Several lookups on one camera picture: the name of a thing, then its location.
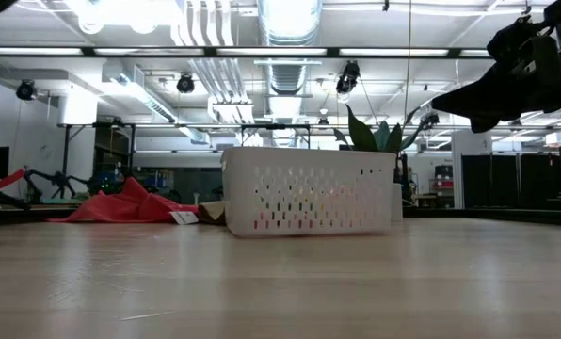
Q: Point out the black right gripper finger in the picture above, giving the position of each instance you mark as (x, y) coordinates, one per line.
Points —
(485, 124)
(483, 96)

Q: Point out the silver ventilation duct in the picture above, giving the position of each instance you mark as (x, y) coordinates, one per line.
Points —
(290, 21)

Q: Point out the white perforated plastic basket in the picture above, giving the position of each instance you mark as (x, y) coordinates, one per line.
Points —
(309, 188)

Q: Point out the black ceiling camera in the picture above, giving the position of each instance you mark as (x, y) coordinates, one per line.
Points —
(26, 90)
(185, 83)
(347, 77)

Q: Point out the red cloth with white tag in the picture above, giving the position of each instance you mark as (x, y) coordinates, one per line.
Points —
(130, 207)

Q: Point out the distant black robot arms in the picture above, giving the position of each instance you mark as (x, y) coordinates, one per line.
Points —
(57, 180)

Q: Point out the black shelving unit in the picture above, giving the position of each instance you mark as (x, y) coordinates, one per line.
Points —
(113, 148)

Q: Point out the black partition panels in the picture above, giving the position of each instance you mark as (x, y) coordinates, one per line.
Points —
(497, 181)

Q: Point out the green plant in white pot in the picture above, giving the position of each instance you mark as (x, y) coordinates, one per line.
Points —
(360, 132)

